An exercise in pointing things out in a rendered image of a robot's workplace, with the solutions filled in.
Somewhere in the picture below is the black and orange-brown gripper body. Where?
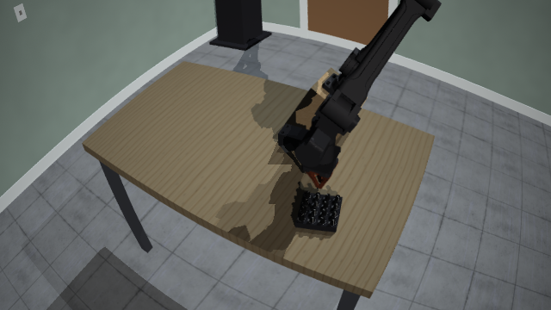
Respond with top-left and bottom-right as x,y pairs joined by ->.
302,141 -> 341,178

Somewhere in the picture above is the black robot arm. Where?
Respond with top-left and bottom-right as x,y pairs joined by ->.
278,0 -> 442,167

